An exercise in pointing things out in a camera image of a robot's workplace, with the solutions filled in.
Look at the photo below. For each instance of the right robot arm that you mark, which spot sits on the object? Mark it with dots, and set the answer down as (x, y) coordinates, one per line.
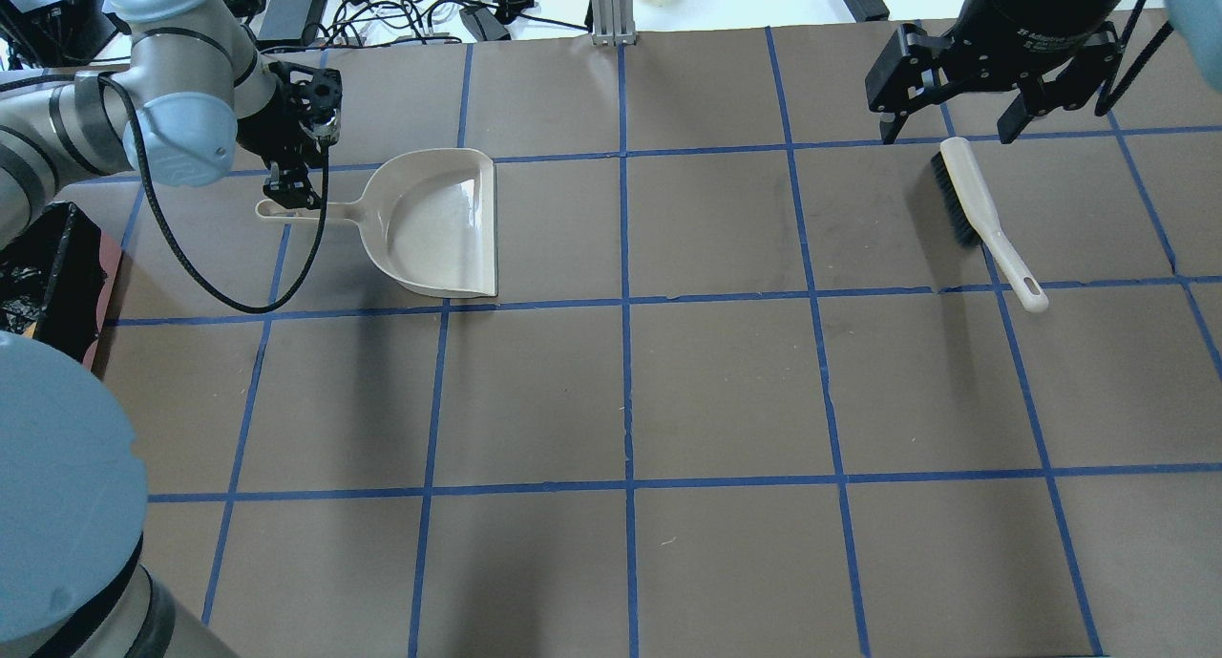
(1143, 26)

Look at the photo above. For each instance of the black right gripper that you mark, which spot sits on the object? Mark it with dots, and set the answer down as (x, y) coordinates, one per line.
(1026, 16)

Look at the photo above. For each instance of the white brush with black bristles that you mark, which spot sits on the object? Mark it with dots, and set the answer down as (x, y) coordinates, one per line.
(974, 219)

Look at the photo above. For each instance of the beige plastic dustpan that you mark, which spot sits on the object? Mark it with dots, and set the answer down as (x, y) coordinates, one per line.
(427, 219)

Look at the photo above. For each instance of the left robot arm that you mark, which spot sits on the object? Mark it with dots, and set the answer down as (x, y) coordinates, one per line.
(75, 496)

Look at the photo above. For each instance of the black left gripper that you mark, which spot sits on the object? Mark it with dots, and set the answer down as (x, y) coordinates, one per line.
(286, 145)

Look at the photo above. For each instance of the aluminium frame post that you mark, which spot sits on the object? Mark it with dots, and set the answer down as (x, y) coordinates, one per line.
(613, 23)

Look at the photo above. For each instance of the black power adapter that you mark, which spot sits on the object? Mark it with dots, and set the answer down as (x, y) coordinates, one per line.
(483, 25)

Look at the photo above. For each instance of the bin with black bag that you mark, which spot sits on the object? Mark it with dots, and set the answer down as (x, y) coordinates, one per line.
(57, 279)

